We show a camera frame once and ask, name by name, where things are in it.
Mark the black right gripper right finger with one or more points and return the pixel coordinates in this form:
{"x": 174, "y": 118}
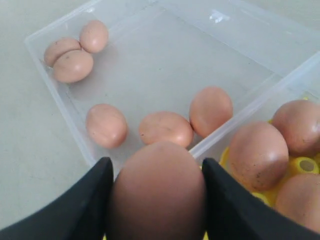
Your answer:
{"x": 233, "y": 213}

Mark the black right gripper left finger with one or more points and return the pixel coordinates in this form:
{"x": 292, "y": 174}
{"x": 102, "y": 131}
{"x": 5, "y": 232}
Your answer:
{"x": 78, "y": 214}

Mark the brown egg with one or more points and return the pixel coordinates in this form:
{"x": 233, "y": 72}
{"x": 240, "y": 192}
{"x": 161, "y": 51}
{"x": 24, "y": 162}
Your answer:
{"x": 258, "y": 156}
{"x": 159, "y": 194}
{"x": 299, "y": 200}
{"x": 94, "y": 36}
{"x": 59, "y": 47}
{"x": 165, "y": 126}
{"x": 73, "y": 66}
{"x": 106, "y": 125}
{"x": 210, "y": 109}
{"x": 299, "y": 123}

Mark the clear plastic bin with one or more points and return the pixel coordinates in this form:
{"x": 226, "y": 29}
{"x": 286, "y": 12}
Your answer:
{"x": 162, "y": 52}

